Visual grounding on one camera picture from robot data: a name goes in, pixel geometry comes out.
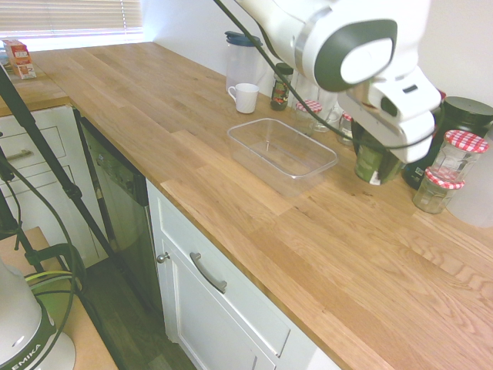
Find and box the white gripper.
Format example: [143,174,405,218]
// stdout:
[337,89,438,186]

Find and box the green jar with black lid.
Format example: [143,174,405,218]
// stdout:
[353,122,405,187]

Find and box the clear plastic rectangular container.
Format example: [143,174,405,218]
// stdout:
[226,117,339,199]

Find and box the glass jar red checked lid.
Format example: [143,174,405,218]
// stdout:
[337,111,356,146]
[411,166,465,215]
[429,129,490,182]
[293,99,323,136]

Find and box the clear glass mug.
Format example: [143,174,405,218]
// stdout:
[312,92,344,133]

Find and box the large black supplement tub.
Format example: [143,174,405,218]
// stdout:
[402,96,493,190]

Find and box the dark spice jar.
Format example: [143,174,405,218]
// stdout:
[270,62,295,113]

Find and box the white ceramic mug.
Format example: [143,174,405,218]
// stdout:
[227,82,260,114]

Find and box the white pitcher blue lid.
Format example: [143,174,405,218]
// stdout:
[224,30,273,96]

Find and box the white cabinet drawer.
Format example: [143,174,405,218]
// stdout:
[148,180,293,362]

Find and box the white cabinet door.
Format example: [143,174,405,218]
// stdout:
[157,238,278,370]

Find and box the stainless steel dishwasher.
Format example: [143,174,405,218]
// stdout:
[74,109,165,313]

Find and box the black tripod leg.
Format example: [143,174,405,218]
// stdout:
[0,63,121,267]

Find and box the black table clamp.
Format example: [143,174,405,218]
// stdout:
[36,241,88,298]

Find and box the white window blind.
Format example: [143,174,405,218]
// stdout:
[0,0,144,42]

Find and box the orange and white carton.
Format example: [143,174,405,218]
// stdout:
[2,39,38,80]

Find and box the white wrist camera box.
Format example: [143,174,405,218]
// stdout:
[368,65,442,126]

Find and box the silver drawer handle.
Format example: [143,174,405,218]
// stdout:
[189,252,228,294]

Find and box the white cabinet with bar handle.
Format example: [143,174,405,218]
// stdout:
[0,106,109,269]

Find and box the yellow green cable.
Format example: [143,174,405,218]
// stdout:
[23,269,80,290]

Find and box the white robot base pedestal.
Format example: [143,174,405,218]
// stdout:
[0,254,77,370]

